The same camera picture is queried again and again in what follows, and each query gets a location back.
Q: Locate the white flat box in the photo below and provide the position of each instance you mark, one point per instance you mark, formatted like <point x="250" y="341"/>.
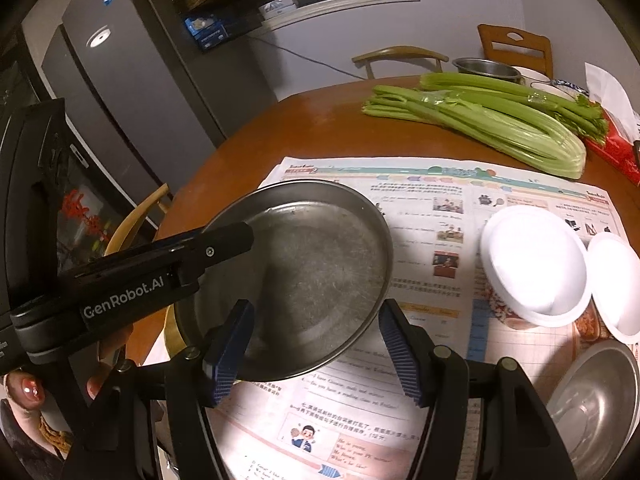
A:
<point x="277" y="7"/>

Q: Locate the blue box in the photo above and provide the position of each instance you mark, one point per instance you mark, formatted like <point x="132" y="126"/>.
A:
<point x="207" y="30"/>

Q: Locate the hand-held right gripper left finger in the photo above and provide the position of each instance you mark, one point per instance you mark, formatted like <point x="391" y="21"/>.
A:
<point x="230" y="355"/>

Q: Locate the small steel pot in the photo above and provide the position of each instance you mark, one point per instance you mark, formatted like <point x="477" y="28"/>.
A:
<point x="487" y="71"/>

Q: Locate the wooden chair with cutout back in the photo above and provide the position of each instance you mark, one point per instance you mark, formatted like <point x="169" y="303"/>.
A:
<point x="492" y="45"/>

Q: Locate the light wooden curved chair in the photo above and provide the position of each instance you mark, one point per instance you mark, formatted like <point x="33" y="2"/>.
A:
<point x="132" y="220"/>

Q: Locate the blue patterned bowl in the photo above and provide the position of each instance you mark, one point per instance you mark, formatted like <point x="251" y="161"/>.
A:
<point x="570" y="85"/>

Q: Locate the curved wooden chair back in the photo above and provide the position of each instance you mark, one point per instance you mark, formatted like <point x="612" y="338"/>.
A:
<point x="400" y="52"/>

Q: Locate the thick celery bunch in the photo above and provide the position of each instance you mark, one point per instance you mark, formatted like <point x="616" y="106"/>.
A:
<point x="490" y="127"/>

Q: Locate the person's left hand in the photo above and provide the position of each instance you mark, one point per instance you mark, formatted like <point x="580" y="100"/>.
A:
<point x="25" y="391"/>

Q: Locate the printed newspaper sheet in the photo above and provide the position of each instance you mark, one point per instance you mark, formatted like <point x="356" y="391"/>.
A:
<point x="450" y="290"/>

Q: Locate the grey refrigerator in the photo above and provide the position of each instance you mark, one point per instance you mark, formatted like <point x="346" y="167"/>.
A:
<point x="125" y="75"/>

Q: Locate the dark glass cabinet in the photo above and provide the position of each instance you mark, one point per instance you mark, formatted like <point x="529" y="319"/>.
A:
<point x="80" y="195"/>

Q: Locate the large steel bowl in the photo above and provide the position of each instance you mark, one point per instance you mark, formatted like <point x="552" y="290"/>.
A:
<point x="595" y="410"/>

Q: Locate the red instant noodle bowl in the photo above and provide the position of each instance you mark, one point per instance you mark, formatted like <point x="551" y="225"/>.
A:
<point x="617" y="280"/>
<point x="530" y="265"/>

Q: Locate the red tissue box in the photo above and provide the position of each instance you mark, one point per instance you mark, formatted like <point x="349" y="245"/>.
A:
<point x="620" y="150"/>

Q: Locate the steel plate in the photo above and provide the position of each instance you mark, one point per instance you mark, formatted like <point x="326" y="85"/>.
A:
<point x="310" y="270"/>

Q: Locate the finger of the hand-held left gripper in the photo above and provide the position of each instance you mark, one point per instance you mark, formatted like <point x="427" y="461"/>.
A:
<point x="220" y="245"/>

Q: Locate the leafy celery bunch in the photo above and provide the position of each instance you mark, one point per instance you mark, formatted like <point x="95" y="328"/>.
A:
<point x="500" y="85"/>

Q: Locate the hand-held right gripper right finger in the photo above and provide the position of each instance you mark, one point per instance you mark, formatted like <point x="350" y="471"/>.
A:
<point x="400" y="355"/>

